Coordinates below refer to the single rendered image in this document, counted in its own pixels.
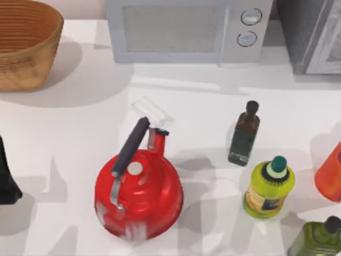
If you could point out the clear plastic box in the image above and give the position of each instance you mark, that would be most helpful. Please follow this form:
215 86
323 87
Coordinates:
152 110

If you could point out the dark glass bottle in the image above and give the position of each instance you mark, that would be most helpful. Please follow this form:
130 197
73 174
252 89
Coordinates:
243 136

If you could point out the pale microwave oven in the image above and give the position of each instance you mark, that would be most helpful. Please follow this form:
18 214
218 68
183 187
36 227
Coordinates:
170 32

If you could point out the yellow-green bottle with green cap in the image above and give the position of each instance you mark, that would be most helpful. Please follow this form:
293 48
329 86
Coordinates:
267 189

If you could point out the microwave knob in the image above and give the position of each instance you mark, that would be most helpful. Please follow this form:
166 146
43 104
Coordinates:
247 39
251 15

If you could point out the woven wooden basket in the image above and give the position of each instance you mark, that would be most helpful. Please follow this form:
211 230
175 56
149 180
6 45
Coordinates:
24 45

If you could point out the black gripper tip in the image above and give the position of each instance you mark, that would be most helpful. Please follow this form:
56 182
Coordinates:
6 178

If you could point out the green bottle with black cap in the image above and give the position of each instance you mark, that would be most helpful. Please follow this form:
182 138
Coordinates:
315 237

